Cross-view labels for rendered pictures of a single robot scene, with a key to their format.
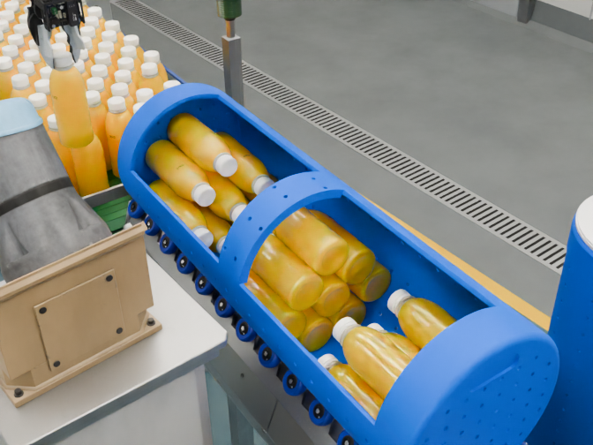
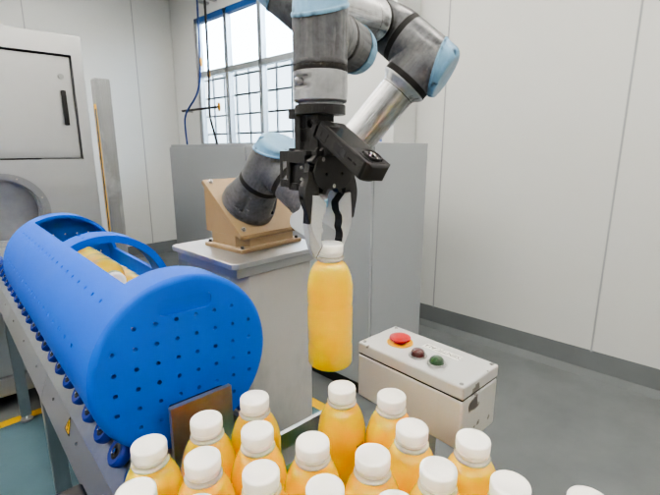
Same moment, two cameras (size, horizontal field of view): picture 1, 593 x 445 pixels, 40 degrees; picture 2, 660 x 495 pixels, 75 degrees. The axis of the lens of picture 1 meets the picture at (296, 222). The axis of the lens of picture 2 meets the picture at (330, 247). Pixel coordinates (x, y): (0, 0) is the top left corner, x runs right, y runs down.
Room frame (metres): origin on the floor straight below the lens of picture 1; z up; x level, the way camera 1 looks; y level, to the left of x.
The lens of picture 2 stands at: (2.09, 0.36, 1.42)
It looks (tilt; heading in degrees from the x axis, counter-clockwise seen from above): 13 degrees down; 171
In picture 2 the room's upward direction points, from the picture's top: straight up
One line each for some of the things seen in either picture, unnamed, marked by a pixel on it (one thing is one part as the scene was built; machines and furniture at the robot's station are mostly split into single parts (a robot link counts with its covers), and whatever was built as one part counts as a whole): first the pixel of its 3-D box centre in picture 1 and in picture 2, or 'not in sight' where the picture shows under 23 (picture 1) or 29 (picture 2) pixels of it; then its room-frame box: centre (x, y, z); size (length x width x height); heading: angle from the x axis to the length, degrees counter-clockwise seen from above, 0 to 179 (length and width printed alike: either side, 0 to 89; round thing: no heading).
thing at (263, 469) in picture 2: (145, 94); (260, 478); (1.70, 0.35, 1.08); 0.04 x 0.04 x 0.02
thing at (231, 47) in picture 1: (242, 210); not in sight; (1.99, 0.16, 0.55); 0.04 x 0.04 x 1.10; 34
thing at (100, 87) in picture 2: not in sight; (121, 274); (0.04, -0.30, 0.85); 0.06 x 0.06 x 1.70; 34
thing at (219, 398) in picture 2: not in sight; (201, 429); (1.47, 0.25, 0.99); 0.10 x 0.02 x 0.12; 124
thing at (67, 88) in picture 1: (70, 102); (330, 309); (1.48, 0.45, 1.18); 0.07 x 0.07 x 0.18
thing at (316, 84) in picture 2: not in sight; (318, 89); (1.46, 0.44, 1.50); 0.08 x 0.08 x 0.05
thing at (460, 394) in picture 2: not in sight; (422, 379); (1.48, 0.61, 1.05); 0.20 x 0.10 x 0.10; 34
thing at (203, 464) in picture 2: not in sight; (202, 464); (1.66, 0.28, 1.08); 0.04 x 0.04 x 0.02
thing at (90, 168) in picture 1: (89, 164); (341, 451); (1.55, 0.46, 0.99); 0.07 x 0.07 x 0.18
